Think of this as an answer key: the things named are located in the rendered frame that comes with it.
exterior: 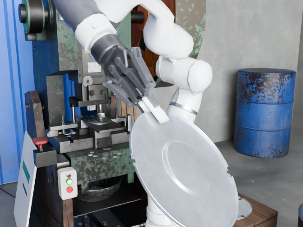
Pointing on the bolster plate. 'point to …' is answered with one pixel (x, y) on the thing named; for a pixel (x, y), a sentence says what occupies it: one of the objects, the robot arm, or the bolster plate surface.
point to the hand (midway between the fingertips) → (153, 111)
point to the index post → (129, 122)
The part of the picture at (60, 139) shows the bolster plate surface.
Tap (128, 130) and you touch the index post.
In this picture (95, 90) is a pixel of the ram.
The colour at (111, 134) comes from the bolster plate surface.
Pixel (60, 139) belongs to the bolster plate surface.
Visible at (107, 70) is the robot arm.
